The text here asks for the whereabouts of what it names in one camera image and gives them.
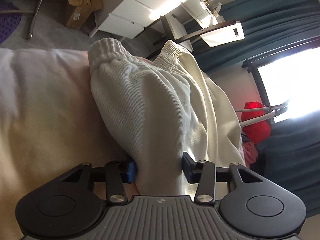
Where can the cream white zip jacket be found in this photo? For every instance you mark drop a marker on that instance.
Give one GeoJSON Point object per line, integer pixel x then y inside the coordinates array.
{"type": "Point", "coordinates": [158, 110]}

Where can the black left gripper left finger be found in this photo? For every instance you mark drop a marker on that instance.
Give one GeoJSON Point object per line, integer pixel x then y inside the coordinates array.
{"type": "Point", "coordinates": [76, 201]}

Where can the white chair with dark frame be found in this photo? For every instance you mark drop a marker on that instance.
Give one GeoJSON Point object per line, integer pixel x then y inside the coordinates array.
{"type": "Point", "coordinates": [214, 35]}

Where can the brown cardboard box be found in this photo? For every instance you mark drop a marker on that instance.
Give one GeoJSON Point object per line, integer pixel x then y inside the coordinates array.
{"type": "Point", "coordinates": [78, 11]}

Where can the teal curtain left of window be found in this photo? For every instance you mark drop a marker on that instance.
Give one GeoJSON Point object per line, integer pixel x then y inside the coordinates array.
{"type": "Point", "coordinates": [267, 25]}

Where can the bright window with dark frame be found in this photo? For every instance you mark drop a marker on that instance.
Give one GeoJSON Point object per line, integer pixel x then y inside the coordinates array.
{"type": "Point", "coordinates": [288, 78]}

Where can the purple floor mat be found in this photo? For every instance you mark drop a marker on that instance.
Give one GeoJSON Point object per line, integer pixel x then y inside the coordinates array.
{"type": "Point", "coordinates": [8, 21]}

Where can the teal curtain right of window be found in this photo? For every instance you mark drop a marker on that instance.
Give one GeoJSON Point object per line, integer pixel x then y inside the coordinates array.
{"type": "Point", "coordinates": [289, 157]}

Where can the white drawer dresser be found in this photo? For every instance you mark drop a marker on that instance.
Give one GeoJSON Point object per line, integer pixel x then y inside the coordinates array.
{"type": "Point", "coordinates": [128, 18]}

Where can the pastel tie-dye bed sheet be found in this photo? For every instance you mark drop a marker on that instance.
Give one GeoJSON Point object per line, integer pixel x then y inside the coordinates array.
{"type": "Point", "coordinates": [49, 124]}

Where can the pink cloth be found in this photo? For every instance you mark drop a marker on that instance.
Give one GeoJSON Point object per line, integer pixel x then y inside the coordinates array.
{"type": "Point", "coordinates": [250, 152]}

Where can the teal curtain of window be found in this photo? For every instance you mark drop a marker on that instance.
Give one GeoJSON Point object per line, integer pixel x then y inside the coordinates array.
{"type": "Point", "coordinates": [289, 157]}
{"type": "Point", "coordinates": [267, 25]}

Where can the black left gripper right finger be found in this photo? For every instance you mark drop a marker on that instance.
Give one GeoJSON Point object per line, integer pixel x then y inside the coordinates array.
{"type": "Point", "coordinates": [245, 200]}

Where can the grey metal pole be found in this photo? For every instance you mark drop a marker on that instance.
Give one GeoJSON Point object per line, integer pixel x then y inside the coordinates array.
{"type": "Point", "coordinates": [32, 25]}

